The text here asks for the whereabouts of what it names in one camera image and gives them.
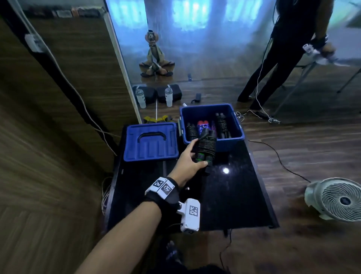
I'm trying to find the person's left hand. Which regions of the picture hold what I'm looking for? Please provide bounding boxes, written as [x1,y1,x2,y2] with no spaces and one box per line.
[168,138,209,188]

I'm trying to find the black green-striped jump rope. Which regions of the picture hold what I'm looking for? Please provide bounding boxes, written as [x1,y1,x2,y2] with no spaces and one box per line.
[194,127,218,173]

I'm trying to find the red-handled blue jump rope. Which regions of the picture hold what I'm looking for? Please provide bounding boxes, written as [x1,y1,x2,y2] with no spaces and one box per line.
[197,120,211,135]

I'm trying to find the blue bin lid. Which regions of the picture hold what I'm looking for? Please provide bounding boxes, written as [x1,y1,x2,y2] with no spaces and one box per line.
[123,122,180,162]

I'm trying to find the blue plastic bin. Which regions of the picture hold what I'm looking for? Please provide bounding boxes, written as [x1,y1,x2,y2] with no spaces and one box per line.
[179,104,245,152]

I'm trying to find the person's left forearm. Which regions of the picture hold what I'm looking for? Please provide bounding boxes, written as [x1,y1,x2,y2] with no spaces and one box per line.
[74,201,162,274]

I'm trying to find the person's left foot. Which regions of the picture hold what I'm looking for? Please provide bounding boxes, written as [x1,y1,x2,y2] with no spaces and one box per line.
[165,240,181,263]

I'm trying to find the person's black clothing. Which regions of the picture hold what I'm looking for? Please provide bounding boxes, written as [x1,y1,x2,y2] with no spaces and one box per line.
[152,262,231,274]

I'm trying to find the black wristband with marker tags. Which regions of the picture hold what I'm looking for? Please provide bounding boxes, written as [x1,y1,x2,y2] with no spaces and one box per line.
[144,177,180,215]

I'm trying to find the black glossy low table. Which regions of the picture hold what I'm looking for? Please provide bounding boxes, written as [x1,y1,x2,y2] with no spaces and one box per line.
[105,124,280,233]

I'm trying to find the white water bottle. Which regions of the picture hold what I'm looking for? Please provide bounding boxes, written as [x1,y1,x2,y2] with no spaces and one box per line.
[164,84,173,108]

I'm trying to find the black pouch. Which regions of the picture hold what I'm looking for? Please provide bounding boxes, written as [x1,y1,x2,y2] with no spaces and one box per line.
[156,84,183,104]

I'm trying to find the white floor fan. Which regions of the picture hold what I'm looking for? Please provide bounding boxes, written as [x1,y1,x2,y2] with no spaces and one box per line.
[304,177,361,224]

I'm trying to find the row of small assorted items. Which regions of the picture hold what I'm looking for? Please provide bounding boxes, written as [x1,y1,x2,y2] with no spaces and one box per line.
[24,5,106,19]

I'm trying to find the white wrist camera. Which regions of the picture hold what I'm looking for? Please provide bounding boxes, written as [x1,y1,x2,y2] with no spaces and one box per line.
[177,198,201,234]

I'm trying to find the white cable coil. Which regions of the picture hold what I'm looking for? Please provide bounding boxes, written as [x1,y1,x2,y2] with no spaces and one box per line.
[101,176,113,216]

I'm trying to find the black floor cable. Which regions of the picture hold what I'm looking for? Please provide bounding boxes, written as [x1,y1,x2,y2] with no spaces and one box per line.
[248,140,312,183]

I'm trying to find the thin white hanging cable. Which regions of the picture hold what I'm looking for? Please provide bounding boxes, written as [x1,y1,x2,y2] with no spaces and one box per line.
[235,37,281,125]

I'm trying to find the white wall cable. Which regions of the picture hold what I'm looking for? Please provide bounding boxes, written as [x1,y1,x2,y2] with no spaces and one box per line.
[14,0,122,156]

